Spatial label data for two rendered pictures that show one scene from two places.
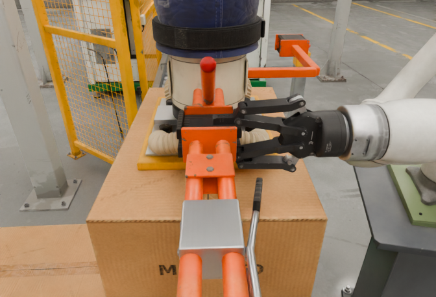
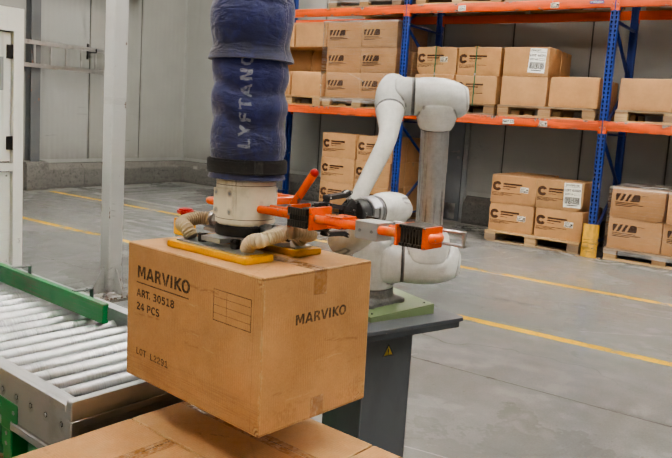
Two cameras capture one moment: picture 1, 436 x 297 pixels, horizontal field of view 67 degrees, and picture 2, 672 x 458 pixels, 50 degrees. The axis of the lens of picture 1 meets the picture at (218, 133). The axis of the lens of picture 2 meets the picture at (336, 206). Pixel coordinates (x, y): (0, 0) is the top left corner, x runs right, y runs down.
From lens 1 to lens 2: 1.58 m
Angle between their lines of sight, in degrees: 50
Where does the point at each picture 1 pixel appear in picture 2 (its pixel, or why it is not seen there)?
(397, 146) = (390, 212)
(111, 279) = (268, 336)
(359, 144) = (377, 212)
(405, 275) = (371, 388)
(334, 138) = (367, 209)
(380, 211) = not seen: hidden behind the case
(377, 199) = not seen: hidden behind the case
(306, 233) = (363, 273)
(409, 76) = (361, 191)
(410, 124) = (391, 200)
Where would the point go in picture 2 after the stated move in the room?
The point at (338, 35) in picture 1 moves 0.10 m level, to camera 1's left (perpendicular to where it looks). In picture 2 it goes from (113, 228) to (101, 229)
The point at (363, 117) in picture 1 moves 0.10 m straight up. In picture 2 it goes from (373, 199) to (376, 163)
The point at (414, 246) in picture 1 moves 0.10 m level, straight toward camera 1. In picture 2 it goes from (382, 329) to (387, 339)
